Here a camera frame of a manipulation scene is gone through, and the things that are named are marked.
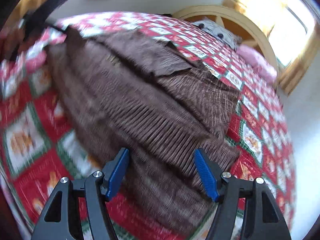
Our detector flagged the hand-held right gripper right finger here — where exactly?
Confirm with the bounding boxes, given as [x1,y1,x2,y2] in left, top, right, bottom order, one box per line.
[194,148,292,240]

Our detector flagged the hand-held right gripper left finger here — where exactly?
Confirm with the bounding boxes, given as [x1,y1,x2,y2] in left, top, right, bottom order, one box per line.
[31,147,130,240]

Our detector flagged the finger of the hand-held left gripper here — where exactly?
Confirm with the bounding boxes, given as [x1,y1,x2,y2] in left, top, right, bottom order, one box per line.
[44,0,74,18]

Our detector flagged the brown knit sweater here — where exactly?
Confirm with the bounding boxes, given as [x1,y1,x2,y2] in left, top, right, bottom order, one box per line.
[46,26,242,232]

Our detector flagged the red printed bear blanket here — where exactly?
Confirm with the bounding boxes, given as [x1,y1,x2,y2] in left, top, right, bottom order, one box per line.
[0,11,298,240]

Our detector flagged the pink pillow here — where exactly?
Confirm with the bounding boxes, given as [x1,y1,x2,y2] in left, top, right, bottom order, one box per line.
[236,44,278,84]

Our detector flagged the white patterned pillow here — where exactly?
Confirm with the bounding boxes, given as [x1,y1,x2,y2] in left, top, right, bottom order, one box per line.
[192,17,242,52]

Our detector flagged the cream wooden headboard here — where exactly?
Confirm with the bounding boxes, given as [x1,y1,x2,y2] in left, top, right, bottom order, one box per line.
[172,5,279,73]

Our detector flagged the window with metal frame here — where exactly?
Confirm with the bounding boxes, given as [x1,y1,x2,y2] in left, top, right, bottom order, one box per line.
[269,0,316,68]

